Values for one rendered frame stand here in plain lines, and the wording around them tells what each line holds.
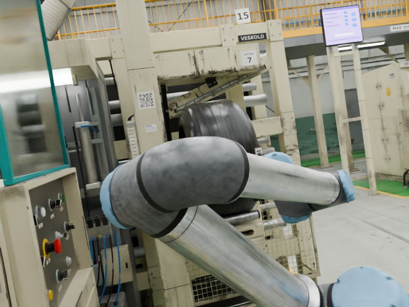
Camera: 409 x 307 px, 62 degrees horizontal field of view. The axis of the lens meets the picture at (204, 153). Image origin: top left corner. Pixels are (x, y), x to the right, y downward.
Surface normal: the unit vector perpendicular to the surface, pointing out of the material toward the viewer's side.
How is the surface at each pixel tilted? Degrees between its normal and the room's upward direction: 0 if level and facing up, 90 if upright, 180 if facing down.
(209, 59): 90
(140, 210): 126
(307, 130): 90
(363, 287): 39
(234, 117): 51
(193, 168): 78
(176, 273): 90
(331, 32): 90
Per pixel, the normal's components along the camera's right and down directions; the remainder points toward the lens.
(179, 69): 0.18, 0.03
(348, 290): -0.58, -0.68
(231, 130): 0.09, -0.44
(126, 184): -0.65, -0.07
